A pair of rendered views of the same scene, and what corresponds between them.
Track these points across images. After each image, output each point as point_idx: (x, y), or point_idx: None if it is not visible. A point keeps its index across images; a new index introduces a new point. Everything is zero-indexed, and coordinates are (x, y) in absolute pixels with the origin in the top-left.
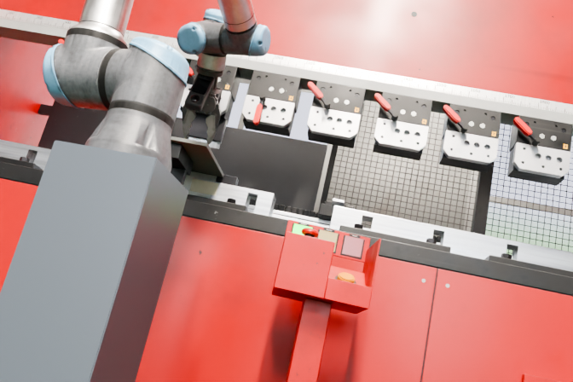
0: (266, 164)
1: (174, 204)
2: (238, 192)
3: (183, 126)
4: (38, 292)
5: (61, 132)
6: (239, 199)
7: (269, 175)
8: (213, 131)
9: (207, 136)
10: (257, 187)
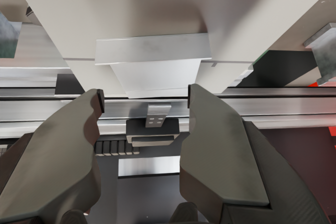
0: (110, 212)
1: None
2: (39, 55)
3: (225, 103)
4: None
5: (330, 184)
6: (35, 42)
7: (105, 199)
8: (50, 118)
9: (90, 99)
10: (115, 181)
